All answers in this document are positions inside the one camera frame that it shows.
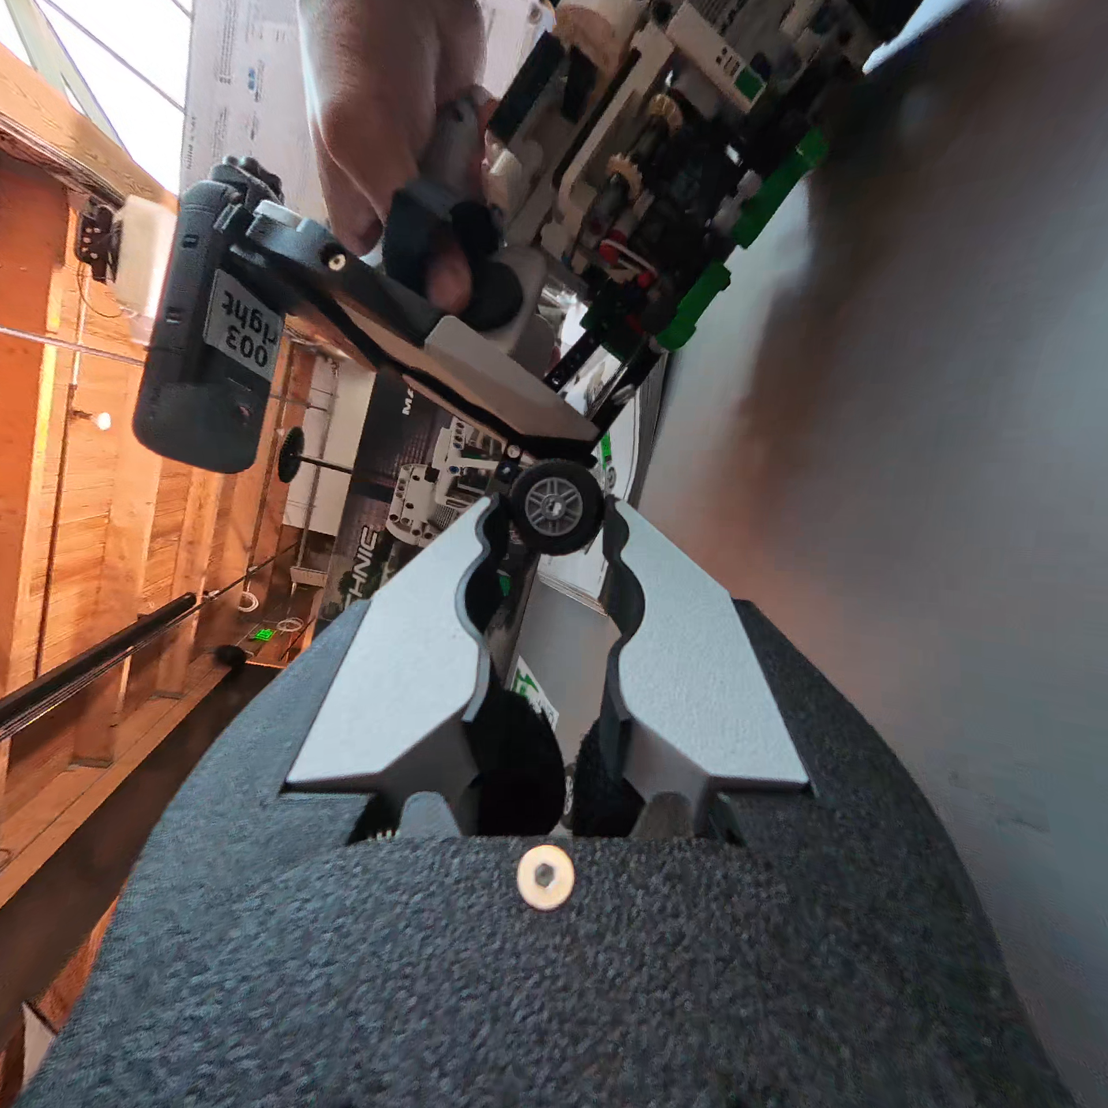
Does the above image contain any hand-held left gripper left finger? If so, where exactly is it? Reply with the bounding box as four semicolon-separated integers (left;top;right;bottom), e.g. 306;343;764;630
282;493;513;810

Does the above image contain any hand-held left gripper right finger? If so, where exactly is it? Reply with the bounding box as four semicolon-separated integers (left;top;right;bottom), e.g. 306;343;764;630
599;494;812;822

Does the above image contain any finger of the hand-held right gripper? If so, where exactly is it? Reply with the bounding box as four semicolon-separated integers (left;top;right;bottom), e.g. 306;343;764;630
422;314;600;444
375;344;600;465

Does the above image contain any black toy wheel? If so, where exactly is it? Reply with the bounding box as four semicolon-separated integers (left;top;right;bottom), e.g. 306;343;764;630
509;459;605;558

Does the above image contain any white lego truck model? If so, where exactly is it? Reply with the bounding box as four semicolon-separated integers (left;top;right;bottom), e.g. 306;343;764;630
484;0;923;476

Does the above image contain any dark lego set box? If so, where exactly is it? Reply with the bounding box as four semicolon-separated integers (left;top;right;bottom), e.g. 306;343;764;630
315;372;542;646

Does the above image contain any lego instruction booklet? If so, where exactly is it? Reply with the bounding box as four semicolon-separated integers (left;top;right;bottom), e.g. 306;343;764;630
510;345;646;724

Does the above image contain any person's right hand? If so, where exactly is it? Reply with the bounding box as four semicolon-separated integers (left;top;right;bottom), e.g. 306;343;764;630
297;0;521;314

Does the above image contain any black round-top stand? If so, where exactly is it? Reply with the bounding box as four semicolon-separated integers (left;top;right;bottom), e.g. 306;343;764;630
277;426;356;483

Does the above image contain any black pole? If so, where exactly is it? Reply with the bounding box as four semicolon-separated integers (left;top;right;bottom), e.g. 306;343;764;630
0;592;202;738

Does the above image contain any instruction sheet on wooden board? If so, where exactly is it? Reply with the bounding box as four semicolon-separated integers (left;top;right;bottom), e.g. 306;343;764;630
182;0;563;231

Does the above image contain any white wall device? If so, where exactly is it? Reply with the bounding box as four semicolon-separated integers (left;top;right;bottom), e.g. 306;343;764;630
112;194;181;314

